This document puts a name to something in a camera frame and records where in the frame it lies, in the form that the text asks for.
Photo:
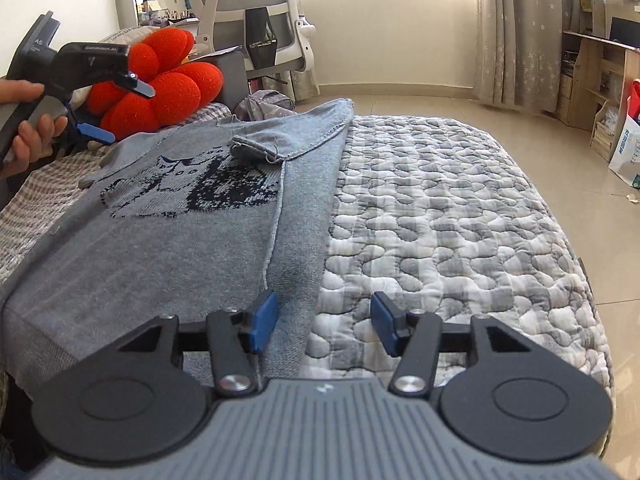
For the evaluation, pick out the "grey backpack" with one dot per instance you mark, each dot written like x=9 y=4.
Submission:
x=262 y=105

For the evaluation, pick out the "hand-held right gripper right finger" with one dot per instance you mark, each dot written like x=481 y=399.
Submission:
x=382 y=322

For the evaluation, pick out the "person's left hand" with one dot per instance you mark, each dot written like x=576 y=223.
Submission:
x=22 y=145

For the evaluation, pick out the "wooden desk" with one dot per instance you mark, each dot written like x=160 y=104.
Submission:
x=600 y=75

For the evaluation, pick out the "star patterned curtain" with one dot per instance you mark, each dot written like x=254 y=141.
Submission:
x=520 y=35

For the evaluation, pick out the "grey checked blanket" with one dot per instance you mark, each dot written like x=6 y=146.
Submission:
x=30 y=210

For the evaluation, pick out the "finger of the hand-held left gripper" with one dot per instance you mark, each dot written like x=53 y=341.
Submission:
x=142 y=87
x=97 y=133

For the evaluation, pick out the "grey knitted sweater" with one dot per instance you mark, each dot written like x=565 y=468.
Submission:
x=150 y=260

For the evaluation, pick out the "black monitor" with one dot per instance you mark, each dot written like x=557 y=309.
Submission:
x=625 y=32

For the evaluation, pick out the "red flower cushion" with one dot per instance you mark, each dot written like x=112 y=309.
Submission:
x=172 y=40
x=170 y=95

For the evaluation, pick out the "white mesh office chair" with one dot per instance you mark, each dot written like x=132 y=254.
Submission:
x=260 y=15

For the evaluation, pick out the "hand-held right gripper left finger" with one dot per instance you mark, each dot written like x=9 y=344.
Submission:
x=264 y=320

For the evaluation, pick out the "grey quilted blanket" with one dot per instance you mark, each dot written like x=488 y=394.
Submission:
x=440 y=220

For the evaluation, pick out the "white paper bag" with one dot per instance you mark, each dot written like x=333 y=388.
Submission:
x=627 y=155

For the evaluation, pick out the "red bag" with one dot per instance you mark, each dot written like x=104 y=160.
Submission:
x=635 y=102

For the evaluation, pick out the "grey storage box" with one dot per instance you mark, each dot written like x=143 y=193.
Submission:
x=232 y=80

